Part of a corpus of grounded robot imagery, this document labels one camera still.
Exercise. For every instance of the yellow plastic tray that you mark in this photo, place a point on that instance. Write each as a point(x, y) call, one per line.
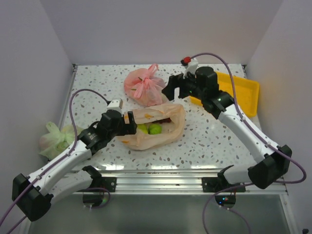
point(247, 92)

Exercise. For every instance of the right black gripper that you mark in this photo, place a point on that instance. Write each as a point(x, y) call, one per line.
point(178, 81)

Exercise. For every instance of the orange plastic fruit bag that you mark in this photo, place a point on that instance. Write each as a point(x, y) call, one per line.
point(170, 131)

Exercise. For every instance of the right black base bracket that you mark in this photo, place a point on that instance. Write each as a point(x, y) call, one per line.
point(210, 184)

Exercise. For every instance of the left black base bracket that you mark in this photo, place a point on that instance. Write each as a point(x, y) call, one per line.
point(99, 181)

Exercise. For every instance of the green round bumpy fruit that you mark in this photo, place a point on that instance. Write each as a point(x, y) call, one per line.
point(155, 129)

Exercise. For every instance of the pink knotted plastic bag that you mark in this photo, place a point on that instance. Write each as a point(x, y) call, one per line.
point(144, 87)

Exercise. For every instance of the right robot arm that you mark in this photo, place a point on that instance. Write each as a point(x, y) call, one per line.
point(269, 164)

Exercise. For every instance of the aluminium frame rail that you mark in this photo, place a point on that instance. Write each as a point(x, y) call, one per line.
point(140, 182)

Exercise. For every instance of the green plastic fruit bag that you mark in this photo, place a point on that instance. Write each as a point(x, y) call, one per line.
point(55, 141)

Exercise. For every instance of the green pear fruit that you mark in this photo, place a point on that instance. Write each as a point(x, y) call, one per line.
point(143, 128)

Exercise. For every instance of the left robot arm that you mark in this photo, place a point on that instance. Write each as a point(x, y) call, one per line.
point(33, 194)

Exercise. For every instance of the dark red grape bunch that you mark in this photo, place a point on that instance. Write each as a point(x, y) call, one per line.
point(166, 120)

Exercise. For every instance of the black base bracket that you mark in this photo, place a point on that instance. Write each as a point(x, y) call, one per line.
point(99, 181)
point(210, 184)

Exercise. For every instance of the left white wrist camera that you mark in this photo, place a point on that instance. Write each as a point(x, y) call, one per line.
point(115, 105)

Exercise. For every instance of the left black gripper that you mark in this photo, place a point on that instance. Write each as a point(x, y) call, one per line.
point(127, 128)

